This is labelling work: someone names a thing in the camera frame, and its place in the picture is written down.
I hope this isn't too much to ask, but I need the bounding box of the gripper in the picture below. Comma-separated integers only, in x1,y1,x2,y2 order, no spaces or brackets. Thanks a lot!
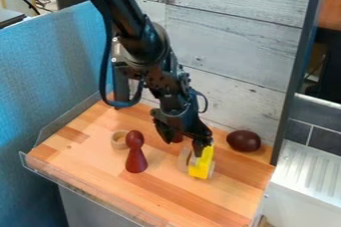
149,94,215,157

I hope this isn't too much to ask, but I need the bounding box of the yellow triangle block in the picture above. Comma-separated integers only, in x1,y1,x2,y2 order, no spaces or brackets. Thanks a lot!
186,142,216,180

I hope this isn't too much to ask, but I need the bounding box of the small dark red block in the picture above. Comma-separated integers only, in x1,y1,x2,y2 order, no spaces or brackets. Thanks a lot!
171,131,185,144

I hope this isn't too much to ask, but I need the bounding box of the dark red toy pawn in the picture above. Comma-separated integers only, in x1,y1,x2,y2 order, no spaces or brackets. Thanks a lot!
124,129,150,174

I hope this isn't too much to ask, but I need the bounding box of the dark red toy egg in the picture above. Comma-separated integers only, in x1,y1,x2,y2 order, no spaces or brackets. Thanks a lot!
224,129,263,153

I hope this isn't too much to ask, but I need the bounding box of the wooden ring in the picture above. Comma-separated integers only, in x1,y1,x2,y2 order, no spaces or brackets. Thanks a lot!
109,129,131,150

